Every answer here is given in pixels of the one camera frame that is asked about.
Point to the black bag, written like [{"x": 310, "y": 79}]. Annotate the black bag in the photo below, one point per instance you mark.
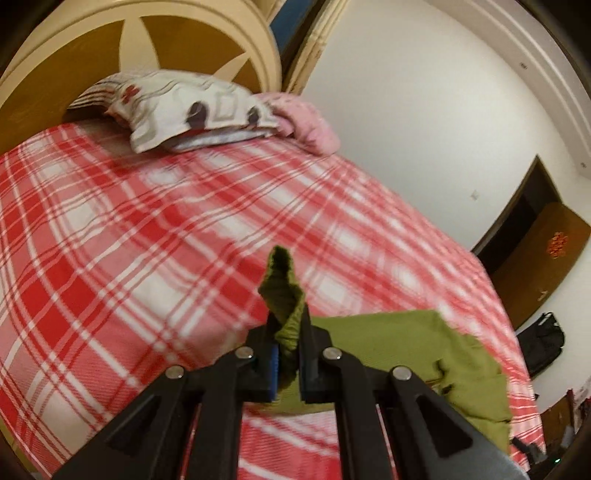
[{"x": 540, "y": 344}]

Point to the red plaid bed sheet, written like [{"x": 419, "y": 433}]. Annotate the red plaid bed sheet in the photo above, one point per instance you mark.
[{"x": 138, "y": 230}]

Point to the cream and brown headboard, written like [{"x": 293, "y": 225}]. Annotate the cream and brown headboard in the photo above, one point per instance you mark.
[{"x": 92, "y": 41}]

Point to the pink pillow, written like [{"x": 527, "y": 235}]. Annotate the pink pillow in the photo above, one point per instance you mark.
[{"x": 309, "y": 122}]

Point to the wooden dresser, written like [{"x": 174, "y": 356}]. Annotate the wooden dresser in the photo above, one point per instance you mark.
[{"x": 561, "y": 415}]

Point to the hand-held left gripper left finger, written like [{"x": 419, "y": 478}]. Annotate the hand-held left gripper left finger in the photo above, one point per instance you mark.
[{"x": 274, "y": 369}]

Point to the white patterned pillow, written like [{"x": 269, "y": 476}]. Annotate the white patterned pillow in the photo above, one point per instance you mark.
[{"x": 175, "y": 110}]

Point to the red paper door decoration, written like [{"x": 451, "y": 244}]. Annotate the red paper door decoration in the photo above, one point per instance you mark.
[{"x": 557, "y": 244}]

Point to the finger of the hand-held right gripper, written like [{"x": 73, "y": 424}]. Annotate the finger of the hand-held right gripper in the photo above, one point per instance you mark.
[{"x": 528, "y": 450}]

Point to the wooden door frame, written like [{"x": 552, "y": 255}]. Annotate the wooden door frame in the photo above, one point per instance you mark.
[{"x": 521, "y": 207}]

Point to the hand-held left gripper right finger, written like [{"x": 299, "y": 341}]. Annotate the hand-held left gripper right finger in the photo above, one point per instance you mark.
[{"x": 306, "y": 369}]

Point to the white wall switch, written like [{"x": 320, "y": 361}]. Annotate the white wall switch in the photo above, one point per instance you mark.
[{"x": 475, "y": 195}]

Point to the green striped knit sweater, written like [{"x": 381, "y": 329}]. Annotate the green striped knit sweater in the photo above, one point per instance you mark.
[{"x": 392, "y": 337}]

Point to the brown wooden door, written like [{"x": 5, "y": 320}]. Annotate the brown wooden door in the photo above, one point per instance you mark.
[{"x": 540, "y": 272}]

